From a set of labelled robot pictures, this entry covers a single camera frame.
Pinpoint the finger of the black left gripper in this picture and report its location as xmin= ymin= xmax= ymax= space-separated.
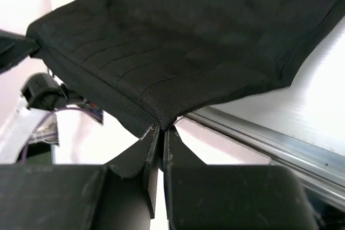
xmin=0 ymin=30 xmax=39 ymax=74

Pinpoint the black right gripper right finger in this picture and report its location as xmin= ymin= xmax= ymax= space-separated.
xmin=163 ymin=128 xmax=317 ymax=229

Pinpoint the black pleated skirt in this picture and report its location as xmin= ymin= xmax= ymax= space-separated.
xmin=26 ymin=0 xmax=344 ymax=137

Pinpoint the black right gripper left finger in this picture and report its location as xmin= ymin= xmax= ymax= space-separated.
xmin=1 ymin=125 xmax=160 ymax=229

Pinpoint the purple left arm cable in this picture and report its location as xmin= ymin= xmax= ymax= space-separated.
xmin=20 ymin=106 xmax=87 ymax=164

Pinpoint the aluminium table rail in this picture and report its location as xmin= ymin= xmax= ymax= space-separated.
xmin=187 ymin=107 xmax=344 ymax=196

